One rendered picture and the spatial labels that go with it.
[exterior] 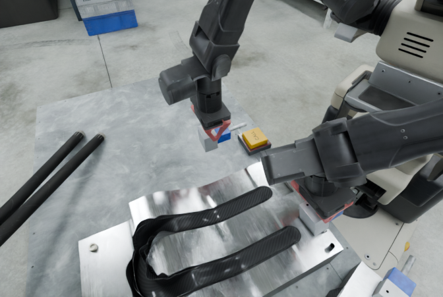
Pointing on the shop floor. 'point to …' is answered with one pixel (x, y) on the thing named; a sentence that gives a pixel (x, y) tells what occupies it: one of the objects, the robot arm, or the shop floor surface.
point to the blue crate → (110, 22)
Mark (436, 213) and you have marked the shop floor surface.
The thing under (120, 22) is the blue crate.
